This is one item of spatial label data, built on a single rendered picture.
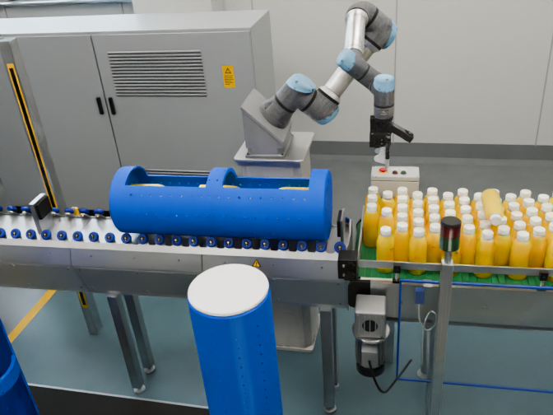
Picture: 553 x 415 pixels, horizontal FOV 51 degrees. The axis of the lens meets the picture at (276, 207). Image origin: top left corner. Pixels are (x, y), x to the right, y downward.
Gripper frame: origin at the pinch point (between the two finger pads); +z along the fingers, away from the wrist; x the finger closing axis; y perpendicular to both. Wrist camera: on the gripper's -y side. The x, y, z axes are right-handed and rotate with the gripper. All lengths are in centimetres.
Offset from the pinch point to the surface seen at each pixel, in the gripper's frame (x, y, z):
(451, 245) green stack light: 52, -21, 3
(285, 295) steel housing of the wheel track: 22, 41, 52
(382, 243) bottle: 29.9, 1.1, 18.0
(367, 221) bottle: 12.8, 7.3, 19.4
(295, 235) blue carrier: 25.2, 34.5, 18.9
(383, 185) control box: -11.3, 2.0, 15.9
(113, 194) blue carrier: 24, 108, 4
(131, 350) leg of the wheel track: 21, 120, 92
